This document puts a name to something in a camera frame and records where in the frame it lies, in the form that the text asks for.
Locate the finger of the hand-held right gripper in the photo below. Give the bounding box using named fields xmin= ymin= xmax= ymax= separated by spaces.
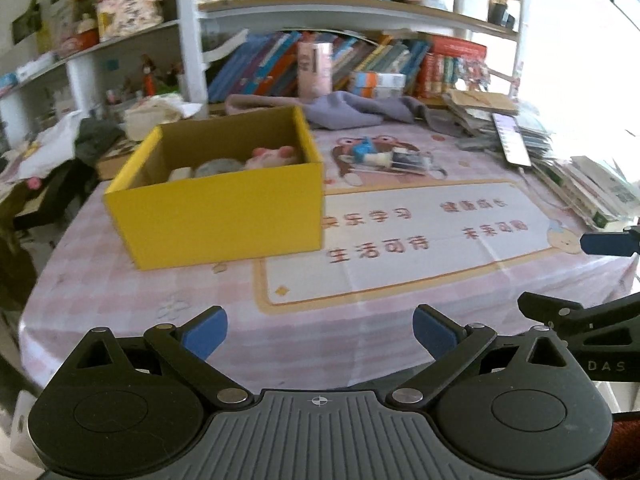
xmin=580 ymin=227 xmax=640 ymax=257

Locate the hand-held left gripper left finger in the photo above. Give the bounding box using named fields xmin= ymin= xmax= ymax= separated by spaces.
xmin=61 ymin=305 xmax=253 ymax=408

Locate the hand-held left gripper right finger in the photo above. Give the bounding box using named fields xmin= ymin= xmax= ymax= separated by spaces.
xmin=387 ymin=304 xmax=585 ymax=408

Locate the yellow cardboard box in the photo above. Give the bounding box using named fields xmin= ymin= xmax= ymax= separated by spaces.
xmin=103 ymin=105 xmax=326 ymax=272

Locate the translucent white tape roll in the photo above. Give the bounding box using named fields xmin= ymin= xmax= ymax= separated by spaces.
xmin=194 ymin=158 xmax=241 ymax=178

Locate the pink pig plush toy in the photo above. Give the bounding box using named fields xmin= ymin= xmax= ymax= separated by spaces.
xmin=244 ymin=145 xmax=303 ymax=171

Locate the stack of workbooks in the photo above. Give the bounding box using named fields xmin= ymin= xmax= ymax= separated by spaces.
xmin=530 ymin=155 xmax=640 ymax=233

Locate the pink checked tablecloth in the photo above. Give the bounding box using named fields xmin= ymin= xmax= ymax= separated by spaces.
xmin=20 ymin=107 xmax=640 ymax=393

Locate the pile of papers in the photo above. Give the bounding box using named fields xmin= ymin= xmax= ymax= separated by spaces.
xmin=445 ymin=102 xmax=556 ymax=166

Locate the smartphone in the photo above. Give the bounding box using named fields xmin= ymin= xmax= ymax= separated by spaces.
xmin=491 ymin=112 xmax=532 ymax=168

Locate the clear plastic packet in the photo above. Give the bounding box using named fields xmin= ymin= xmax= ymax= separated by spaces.
xmin=390 ymin=147 xmax=436 ymax=176

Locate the brown envelope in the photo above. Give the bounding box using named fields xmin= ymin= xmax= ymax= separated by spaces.
xmin=445 ymin=89 xmax=520 ymax=116

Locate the blue and white toy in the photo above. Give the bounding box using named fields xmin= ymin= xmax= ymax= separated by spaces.
xmin=350 ymin=136 xmax=396 ymax=168

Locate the cream tissue box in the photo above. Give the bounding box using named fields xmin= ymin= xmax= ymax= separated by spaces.
xmin=124 ymin=94 xmax=202 ymax=141

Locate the dark garment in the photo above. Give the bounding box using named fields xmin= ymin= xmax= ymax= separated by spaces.
xmin=75 ymin=117 xmax=126 ymax=166

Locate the pink cloth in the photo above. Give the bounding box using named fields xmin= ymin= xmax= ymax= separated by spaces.
xmin=225 ymin=94 xmax=311 ymax=117

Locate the grey purple cloth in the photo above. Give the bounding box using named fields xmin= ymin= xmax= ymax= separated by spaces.
xmin=302 ymin=92 xmax=466 ymax=136

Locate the white garment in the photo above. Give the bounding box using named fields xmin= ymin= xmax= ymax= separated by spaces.
xmin=20 ymin=110 xmax=91 ymax=181

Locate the red book set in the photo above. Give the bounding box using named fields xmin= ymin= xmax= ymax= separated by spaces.
xmin=415 ymin=35 xmax=488 ymax=98

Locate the white and orange carton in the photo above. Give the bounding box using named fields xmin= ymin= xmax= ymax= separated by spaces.
xmin=350 ymin=85 xmax=403 ymax=100
xmin=352 ymin=71 xmax=407 ymax=88

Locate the small black box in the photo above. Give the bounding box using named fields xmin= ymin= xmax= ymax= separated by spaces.
xmin=489 ymin=2 xmax=516 ymax=28

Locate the row of slanted books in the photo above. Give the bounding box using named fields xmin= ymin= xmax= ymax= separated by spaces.
xmin=207 ymin=30 xmax=433 ymax=103

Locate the white pen box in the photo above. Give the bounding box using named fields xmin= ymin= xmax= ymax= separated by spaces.
xmin=452 ymin=0 xmax=491 ymax=22

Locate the pink tumbler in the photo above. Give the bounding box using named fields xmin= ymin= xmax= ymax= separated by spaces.
xmin=297 ymin=42 xmax=333 ymax=98

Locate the low white shelf unit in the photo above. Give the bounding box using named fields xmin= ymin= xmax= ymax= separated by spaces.
xmin=0 ymin=20 xmax=183 ymax=141

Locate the white bookshelf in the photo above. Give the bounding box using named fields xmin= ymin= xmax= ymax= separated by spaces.
xmin=172 ymin=0 xmax=531 ymax=111

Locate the pink floral gift bag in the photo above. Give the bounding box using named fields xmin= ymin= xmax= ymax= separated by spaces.
xmin=96 ymin=0 xmax=166 ymax=38

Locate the white charging cable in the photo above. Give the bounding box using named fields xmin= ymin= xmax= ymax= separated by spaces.
xmin=517 ymin=165 xmax=576 ymax=208

